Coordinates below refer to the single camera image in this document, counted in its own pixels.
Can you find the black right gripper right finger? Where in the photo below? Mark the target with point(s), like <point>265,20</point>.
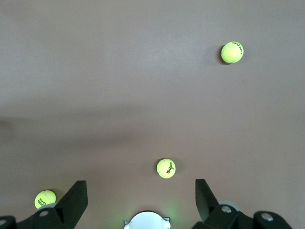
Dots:
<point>209,210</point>

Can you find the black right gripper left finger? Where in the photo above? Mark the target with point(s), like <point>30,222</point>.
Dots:
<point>69,207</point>

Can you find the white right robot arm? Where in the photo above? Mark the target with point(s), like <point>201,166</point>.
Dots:
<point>147,220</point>

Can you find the yellow tennis ball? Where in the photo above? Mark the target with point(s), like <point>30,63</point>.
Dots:
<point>45,199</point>
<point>166,168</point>
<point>232,52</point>

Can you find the brown table mat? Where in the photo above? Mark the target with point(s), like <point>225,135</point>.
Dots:
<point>119,71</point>

